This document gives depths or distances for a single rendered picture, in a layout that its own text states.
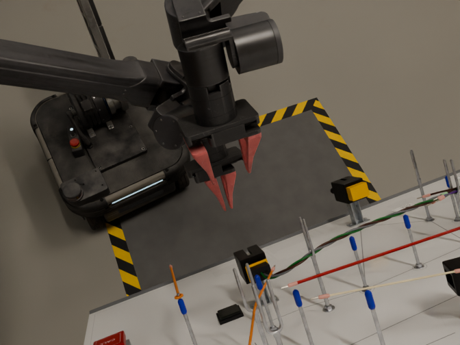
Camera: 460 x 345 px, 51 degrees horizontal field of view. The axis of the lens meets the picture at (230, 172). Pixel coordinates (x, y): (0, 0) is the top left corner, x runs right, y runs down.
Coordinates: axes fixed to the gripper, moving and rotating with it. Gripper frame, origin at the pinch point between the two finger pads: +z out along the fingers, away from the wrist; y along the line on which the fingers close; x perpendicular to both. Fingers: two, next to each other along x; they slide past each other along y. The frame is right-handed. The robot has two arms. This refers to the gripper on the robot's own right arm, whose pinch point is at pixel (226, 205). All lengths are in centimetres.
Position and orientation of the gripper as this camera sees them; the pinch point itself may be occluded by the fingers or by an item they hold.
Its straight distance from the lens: 87.9
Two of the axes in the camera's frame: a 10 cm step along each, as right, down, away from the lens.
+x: -2.2, -2.3, 9.5
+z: 2.7, 9.2, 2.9
